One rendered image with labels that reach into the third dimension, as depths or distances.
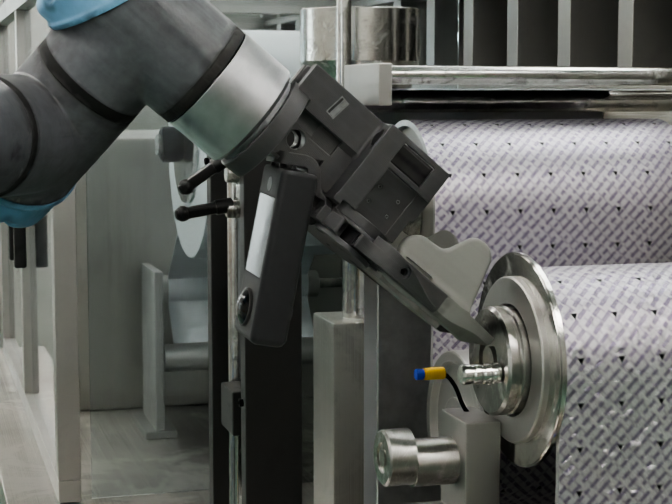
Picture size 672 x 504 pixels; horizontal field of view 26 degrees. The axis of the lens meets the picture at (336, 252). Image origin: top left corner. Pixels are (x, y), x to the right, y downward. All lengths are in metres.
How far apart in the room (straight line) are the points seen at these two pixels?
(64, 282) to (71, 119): 1.00
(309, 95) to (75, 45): 0.15
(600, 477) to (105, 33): 0.43
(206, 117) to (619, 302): 0.30
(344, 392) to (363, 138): 0.78
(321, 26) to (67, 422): 0.63
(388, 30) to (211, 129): 0.76
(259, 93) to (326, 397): 0.86
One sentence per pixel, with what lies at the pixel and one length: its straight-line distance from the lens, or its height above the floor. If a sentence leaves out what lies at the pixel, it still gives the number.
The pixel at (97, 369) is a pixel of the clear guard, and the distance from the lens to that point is 1.94.
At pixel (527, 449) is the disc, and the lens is 1.00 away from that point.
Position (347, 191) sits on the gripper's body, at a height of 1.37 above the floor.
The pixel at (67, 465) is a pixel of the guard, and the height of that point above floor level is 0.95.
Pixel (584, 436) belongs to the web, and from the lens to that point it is 0.98.
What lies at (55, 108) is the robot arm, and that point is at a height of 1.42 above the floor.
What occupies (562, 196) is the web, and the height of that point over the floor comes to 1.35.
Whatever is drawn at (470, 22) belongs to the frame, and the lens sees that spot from 2.00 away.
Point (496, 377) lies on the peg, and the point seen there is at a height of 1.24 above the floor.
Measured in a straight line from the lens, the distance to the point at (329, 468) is 1.73.
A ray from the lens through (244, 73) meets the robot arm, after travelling 0.90.
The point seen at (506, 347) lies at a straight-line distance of 0.97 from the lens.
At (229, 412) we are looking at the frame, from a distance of 1.31.
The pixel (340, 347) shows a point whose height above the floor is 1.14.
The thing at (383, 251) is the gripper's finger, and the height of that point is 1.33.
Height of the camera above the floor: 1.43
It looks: 6 degrees down
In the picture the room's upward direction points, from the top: straight up
